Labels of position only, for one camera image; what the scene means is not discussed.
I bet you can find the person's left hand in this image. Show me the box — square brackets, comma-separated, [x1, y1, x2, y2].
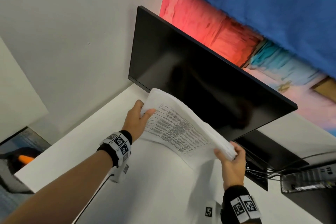
[122, 100, 156, 143]

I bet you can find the person's right hand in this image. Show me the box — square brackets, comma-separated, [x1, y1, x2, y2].
[214, 141, 247, 191]

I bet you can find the stack of printed paper sheets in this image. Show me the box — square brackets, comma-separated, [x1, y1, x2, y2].
[140, 88, 238, 171]

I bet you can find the person's left forearm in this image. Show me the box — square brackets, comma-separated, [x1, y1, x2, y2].
[0, 149, 115, 224]

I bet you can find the black wristband with marker tags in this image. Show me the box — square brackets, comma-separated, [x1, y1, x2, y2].
[97, 130, 133, 168]
[220, 185, 263, 224]

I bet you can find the black monitor stand base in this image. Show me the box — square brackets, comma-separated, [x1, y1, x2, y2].
[233, 129, 310, 192]

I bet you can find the black computer monitor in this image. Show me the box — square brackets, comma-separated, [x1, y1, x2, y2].
[128, 5, 298, 142]

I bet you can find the black docking box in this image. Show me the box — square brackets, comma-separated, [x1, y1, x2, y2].
[280, 162, 336, 194]

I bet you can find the orange object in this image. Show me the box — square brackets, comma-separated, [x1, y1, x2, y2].
[17, 155, 35, 165]

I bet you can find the white partition panel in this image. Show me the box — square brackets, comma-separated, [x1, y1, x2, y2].
[0, 37, 49, 143]

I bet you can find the black chair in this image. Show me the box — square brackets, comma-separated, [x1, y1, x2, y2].
[0, 147, 35, 194]

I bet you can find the bundle of black cables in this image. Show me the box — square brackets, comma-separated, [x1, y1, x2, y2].
[245, 150, 336, 183]

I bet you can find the white wrist camera unit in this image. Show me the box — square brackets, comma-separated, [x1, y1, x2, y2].
[108, 163, 131, 184]

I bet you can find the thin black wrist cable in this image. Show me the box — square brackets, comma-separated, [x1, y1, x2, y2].
[72, 173, 115, 224]

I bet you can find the colourful wall painting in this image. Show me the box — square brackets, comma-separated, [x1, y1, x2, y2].
[159, 0, 336, 138]

